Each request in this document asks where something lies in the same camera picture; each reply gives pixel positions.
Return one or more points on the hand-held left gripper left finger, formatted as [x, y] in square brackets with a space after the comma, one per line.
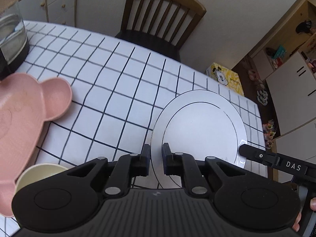
[146, 159]

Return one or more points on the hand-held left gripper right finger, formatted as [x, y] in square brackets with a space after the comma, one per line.
[166, 159]

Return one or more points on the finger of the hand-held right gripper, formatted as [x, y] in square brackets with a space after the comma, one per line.
[256, 154]

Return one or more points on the white plate with black rings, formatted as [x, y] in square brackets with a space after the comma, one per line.
[202, 128]

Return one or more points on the cream bowl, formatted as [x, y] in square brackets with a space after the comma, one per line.
[37, 175]

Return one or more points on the pink bear-shaped plate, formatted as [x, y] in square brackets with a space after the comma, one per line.
[19, 118]

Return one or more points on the person's right hand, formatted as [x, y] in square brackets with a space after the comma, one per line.
[296, 223]

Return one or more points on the colourful children's shoe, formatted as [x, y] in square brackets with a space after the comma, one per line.
[269, 144]
[269, 135]
[268, 126]

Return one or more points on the low white cabinet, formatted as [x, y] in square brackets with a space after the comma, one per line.
[296, 148]

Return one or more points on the grey sandals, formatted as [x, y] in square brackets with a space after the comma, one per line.
[262, 96]

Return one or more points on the yellow tissue box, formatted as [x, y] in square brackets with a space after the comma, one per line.
[222, 75]

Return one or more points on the white checkered tablecloth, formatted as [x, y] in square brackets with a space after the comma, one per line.
[111, 79]

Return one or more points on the dark wooden slatted chair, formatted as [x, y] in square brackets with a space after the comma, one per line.
[158, 39]

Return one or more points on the wooden shelf unit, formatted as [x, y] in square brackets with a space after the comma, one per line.
[284, 29]

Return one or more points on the black bag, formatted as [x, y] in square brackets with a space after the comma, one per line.
[304, 27]

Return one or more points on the white drawer cabinet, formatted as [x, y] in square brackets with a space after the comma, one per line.
[59, 5]

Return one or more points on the glass coffee press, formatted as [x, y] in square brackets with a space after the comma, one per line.
[9, 42]

